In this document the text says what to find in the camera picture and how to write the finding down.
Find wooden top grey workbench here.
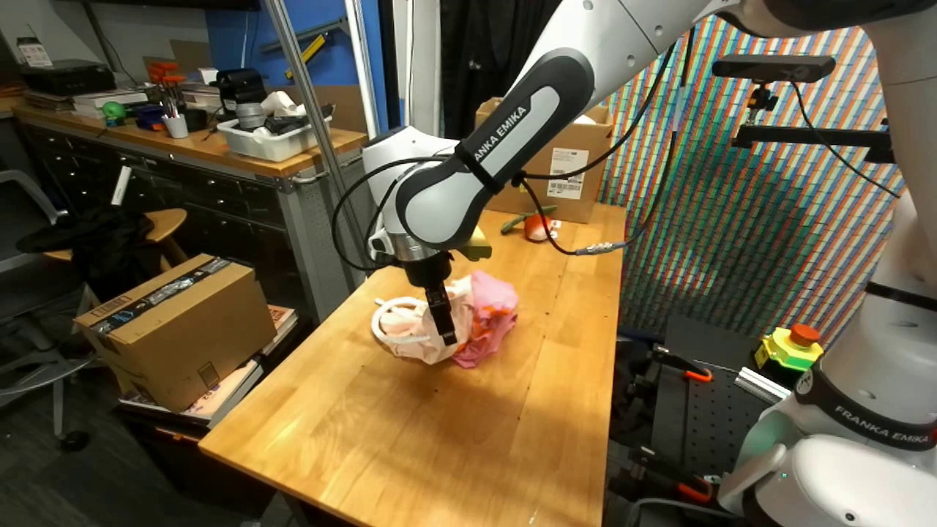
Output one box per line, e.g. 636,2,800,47
9,97,379,322

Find black hanging jacket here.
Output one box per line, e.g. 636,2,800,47
436,0,567,141

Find cardboard box with black tape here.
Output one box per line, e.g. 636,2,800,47
73,252,280,413

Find yellow emergency stop button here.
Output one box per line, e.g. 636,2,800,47
753,319,826,377

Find white cup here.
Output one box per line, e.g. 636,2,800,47
160,109,193,144

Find black stereo camera bar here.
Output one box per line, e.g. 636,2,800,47
707,53,839,87

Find black vertical pole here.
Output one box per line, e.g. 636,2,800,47
371,0,425,271

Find black office chair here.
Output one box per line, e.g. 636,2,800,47
0,164,189,453

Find pink shirt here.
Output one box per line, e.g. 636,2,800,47
451,268,523,372

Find cardboard box with white label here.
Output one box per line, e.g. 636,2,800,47
475,93,618,229

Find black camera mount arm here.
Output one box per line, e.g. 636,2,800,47
728,119,895,167

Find silver metal tripod pole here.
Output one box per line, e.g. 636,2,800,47
261,0,379,277

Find black printer case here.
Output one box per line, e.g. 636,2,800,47
15,54,120,100

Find white plastic bin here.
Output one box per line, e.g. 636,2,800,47
214,112,321,164

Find black clamp orange handle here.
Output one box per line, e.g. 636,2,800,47
611,457,723,510
630,337,719,390

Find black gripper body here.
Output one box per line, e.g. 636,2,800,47
401,245,457,292

